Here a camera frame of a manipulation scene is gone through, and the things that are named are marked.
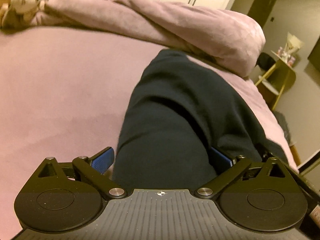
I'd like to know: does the dark navy zip jacket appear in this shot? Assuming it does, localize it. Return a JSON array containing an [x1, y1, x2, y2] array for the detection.
[[112, 49, 286, 190]]

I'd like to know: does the black bag on floor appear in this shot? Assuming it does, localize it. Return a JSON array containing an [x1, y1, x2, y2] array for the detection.
[[273, 111, 292, 145]]

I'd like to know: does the pink bed sheet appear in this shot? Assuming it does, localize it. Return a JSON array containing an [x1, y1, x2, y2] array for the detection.
[[0, 26, 299, 240]]

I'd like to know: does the yellow side table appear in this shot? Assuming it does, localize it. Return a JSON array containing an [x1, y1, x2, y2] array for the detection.
[[254, 51, 296, 111]]

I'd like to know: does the black garment by table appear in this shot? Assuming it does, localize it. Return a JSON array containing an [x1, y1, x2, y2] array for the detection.
[[256, 52, 276, 71]]

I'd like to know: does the pink crumpled duvet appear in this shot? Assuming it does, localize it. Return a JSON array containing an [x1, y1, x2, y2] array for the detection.
[[27, 0, 266, 79]]

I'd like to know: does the paper bouquet on table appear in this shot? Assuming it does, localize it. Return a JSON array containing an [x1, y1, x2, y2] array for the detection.
[[282, 32, 304, 63]]

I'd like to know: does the dark wooden door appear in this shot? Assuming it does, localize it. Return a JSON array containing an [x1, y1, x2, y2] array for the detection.
[[247, 0, 277, 28]]

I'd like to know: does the wall mounted television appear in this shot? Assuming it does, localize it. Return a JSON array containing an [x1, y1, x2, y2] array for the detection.
[[308, 38, 320, 67]]

